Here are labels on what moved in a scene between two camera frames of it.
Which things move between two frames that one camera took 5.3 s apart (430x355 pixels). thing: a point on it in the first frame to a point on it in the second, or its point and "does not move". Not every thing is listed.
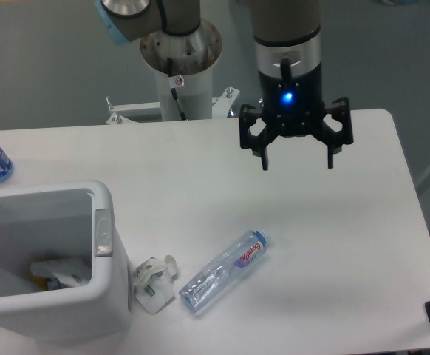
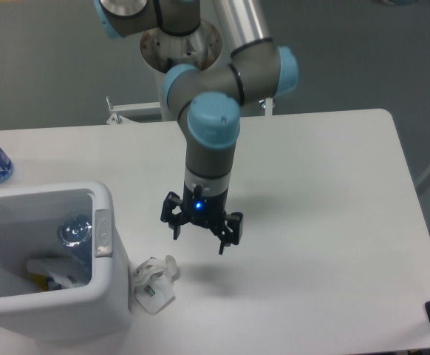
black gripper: [294, 107] to [202, 210]
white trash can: [18, 228] does not move
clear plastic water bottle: [222, 268] to [75, 236]
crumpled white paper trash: [154, 279] does not move
